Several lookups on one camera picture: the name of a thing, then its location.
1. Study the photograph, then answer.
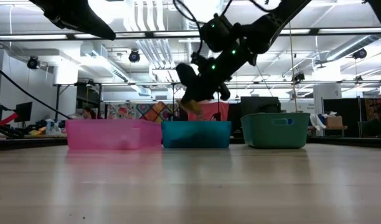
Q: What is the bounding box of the pink plastic bin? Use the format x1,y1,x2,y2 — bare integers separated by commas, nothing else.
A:
65,119,162,151

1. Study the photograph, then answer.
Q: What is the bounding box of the white pillar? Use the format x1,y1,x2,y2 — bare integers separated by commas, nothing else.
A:
313,83,343,114

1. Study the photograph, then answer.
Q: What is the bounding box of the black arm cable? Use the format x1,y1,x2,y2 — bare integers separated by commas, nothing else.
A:
0,60,73,121

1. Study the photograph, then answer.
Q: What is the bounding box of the person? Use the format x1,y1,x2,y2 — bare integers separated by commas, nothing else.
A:
82,107,97,120

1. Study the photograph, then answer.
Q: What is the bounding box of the black partition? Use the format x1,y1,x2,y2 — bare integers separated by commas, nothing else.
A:
322,98,363,138

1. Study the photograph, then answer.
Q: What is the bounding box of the hanging rope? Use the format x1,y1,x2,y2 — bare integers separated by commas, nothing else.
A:
288,21,299,113

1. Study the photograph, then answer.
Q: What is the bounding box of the black ceiling spot lamp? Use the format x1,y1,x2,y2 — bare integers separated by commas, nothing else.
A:
351,48,368,60
26,55,41,70
128,49,141,64
291,71,306,84

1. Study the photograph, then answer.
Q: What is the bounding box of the colourful patchwork quilt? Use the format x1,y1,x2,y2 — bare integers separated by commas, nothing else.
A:
106,101,181,123

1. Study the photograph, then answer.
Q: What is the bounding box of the orange hanging cloth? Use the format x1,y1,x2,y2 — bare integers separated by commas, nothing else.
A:
187,101,230,122

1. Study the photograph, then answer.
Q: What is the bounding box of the black aluminium rig frame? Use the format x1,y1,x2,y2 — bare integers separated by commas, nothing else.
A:
0,136,381,152

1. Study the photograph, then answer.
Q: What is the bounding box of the patterned hanging rug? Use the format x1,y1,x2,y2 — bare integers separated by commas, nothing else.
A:
364,97,381,125

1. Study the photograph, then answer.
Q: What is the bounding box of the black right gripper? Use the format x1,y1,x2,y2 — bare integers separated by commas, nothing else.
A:
176,52,242,105

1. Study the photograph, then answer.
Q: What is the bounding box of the red bar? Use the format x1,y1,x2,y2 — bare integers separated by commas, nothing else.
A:
0,112,19,129

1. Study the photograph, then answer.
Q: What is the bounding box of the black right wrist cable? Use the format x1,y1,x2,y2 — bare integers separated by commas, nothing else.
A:
172,0,204,55

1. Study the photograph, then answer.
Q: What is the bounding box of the black box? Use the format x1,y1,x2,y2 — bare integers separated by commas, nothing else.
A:
239,96,282,118

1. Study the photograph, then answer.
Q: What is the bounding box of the white cloth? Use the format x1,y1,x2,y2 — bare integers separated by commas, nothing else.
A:
309,113,327,131

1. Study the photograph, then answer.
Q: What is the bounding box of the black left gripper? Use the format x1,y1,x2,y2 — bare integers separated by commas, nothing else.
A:
28,0,117,41

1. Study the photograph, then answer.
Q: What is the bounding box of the black monitor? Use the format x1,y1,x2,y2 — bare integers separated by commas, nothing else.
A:
14,101,34,123

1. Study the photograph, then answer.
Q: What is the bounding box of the blue plastic bin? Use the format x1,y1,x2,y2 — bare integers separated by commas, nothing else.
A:
161,120,232,149

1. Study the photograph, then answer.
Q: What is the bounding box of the black overhead crossbar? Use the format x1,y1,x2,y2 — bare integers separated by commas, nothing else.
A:
0,27,381,41

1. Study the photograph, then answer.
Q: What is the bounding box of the cardboard box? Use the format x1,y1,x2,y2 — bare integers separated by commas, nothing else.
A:
323,115,344,129

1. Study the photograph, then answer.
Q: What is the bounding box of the green plastic bin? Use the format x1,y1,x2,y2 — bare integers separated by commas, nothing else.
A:
240,112,311,149

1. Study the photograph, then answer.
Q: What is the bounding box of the black metal table frame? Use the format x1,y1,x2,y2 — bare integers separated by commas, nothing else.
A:
53,80,381,122

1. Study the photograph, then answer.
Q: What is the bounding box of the yellow object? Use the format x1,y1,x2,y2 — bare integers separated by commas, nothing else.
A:
29,125,47,136

